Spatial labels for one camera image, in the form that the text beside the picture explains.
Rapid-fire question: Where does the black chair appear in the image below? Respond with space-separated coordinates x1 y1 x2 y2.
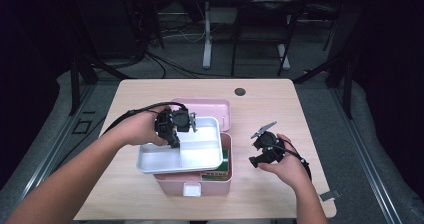
230 0 306 78

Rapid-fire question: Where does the person's left hand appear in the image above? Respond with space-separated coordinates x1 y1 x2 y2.
114 105 172 148

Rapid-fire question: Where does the white desk with metal legs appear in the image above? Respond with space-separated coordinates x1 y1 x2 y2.
183 0 334 71

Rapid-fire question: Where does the left hand-held gripper cable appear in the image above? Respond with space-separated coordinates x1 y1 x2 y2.
59 101 188 165

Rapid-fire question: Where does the white divided tray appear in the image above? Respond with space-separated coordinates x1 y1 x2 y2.
135 116 224 175

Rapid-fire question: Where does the aluminium floor rail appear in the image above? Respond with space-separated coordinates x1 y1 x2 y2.
6 83 98 224
329 87 403 224

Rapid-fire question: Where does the person's right hand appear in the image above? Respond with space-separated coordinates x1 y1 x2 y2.
258 133 313 191

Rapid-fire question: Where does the black floor cable bundle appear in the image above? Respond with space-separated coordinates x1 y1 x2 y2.
143 48 234 80

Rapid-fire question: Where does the right hand-held gripper cable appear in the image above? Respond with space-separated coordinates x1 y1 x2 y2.
266 138 313 182

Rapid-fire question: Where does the metal table bracket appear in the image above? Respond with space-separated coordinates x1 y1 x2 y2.
318 189 342 202

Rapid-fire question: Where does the black frame post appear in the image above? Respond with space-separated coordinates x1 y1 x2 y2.
68 57 83 117

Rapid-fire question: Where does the green and white carton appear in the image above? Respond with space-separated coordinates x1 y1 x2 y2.
201 148 231 182

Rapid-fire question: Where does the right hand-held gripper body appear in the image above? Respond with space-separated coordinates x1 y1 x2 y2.
250 121 287 165

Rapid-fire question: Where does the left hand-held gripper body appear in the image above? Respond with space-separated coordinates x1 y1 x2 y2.
154 107 198 142

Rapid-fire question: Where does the hand-held gripper cable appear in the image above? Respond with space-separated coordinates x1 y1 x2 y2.
266 138 313 182
59 101 188 165

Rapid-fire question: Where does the pink storage box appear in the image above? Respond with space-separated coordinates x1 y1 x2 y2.
153 98 234 197

